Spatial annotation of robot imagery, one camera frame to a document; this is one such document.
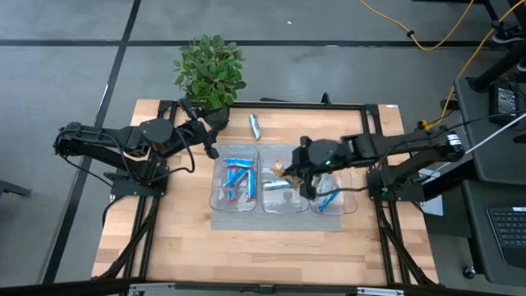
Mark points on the clear plastic bin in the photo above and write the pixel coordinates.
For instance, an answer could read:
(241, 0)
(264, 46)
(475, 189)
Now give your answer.
(349, 205)
(287, 203)
(218, 201)

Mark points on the green potted plant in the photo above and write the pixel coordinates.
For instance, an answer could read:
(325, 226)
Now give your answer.
(209, 74)

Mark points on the silver aluminium extrusion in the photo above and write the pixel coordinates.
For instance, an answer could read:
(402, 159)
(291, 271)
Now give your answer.
(380, 292)
(152, 288)

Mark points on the black caster wheel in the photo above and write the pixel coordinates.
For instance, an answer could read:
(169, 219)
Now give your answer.
(469, 272)

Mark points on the white blue granola bar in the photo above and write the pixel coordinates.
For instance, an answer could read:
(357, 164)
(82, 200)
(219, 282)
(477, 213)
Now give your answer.
(255, 125)

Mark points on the black keyboard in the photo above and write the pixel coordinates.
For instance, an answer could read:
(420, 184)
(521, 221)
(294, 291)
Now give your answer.
(509, 234)

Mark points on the green Chewy granola bar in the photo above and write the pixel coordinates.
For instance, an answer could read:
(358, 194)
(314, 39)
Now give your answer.
(279, 167)

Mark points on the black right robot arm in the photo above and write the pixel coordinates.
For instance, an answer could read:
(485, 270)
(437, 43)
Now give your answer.
(402, 144)

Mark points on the grey chair leg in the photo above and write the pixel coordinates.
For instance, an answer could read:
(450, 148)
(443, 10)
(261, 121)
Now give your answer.
(14, 189)

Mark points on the blue red granola bar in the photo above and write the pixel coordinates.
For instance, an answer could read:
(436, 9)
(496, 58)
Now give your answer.
(240, 163)
(237, 177)
(252, 185)
(232, 193)

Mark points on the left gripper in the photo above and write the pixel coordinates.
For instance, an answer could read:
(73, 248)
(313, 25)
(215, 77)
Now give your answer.
(197, 131)

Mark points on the black table frame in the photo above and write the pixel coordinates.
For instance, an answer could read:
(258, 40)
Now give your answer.
(287, 106)

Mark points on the black power adapter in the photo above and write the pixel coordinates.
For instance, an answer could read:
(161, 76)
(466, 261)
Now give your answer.
(504, 103)

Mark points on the blue Chewy oatmeal raisin bar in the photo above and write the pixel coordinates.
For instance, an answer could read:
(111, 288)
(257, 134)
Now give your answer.
(328, 200)

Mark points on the grey desk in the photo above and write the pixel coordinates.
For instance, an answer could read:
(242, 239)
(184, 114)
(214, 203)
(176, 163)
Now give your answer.
(493, 156)
(476, 246)

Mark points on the white green granola bar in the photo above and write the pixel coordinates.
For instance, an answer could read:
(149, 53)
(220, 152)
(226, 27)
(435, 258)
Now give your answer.
(277, 185)

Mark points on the seated person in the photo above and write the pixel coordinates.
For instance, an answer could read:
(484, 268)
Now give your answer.
(509, 35)

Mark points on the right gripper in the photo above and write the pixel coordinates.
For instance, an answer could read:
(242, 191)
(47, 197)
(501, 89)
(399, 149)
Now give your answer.
(303, 158)

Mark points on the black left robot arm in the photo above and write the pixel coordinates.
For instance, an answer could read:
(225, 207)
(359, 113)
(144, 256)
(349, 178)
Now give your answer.
(102, 140)

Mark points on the black clamp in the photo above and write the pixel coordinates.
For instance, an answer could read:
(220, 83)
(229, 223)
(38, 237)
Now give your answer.
(325, 98)

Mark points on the clear plastic divided tray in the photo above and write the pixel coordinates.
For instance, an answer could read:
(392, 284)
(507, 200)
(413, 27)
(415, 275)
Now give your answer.
(279, 222)

